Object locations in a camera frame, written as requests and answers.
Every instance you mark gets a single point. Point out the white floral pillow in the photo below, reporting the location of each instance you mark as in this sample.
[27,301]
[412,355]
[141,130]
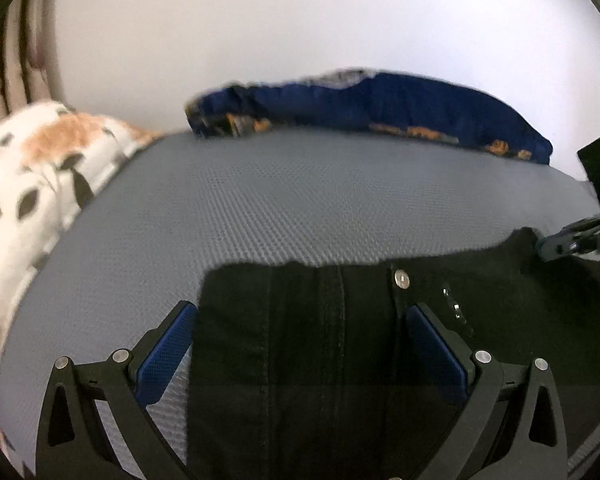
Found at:
[30,185]

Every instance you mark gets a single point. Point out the blue floral blanket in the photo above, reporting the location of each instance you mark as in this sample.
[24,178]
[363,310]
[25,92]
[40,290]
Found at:
[380,102]

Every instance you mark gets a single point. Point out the striped beige curtain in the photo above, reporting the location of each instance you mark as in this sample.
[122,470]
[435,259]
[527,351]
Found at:
[10,60]

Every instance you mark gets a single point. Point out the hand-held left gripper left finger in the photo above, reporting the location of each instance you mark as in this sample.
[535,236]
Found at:
[162,355]

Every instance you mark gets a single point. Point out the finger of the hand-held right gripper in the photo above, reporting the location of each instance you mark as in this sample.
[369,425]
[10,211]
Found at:
[567,242]

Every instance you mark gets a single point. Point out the grey mesh mattress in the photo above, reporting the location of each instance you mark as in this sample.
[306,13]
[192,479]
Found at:
[280,195]

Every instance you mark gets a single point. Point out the black pants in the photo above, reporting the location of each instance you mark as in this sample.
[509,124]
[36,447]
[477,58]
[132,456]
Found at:
[305,360]

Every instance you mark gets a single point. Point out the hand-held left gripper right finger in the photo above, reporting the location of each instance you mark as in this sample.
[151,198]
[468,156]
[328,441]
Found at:
[435,355]

